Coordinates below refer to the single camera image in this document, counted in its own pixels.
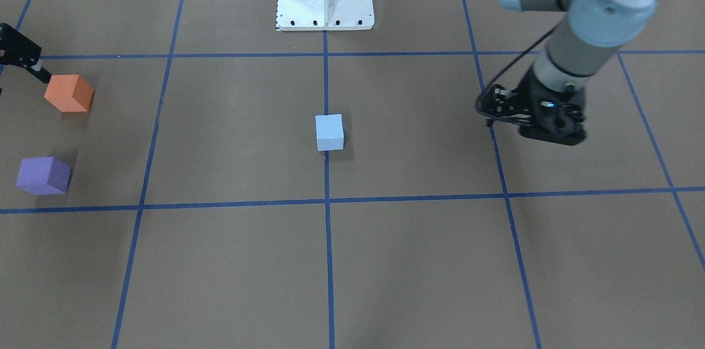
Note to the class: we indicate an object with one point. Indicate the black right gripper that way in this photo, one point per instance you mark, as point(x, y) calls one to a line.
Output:
point(21, 50)

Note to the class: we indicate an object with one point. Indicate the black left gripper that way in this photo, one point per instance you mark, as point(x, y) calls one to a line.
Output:
point(532, 94)

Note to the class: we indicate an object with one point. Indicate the light blue foam block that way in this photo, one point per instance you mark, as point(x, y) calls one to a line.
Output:
point(329, 132)

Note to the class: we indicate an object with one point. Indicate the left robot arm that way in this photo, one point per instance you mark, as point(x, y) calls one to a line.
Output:
point(590, 33)

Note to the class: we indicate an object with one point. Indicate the orange foam block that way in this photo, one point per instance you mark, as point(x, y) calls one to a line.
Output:
point(69, 93)

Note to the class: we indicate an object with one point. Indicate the purple foam block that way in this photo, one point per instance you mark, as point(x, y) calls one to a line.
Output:
point(43, 176)

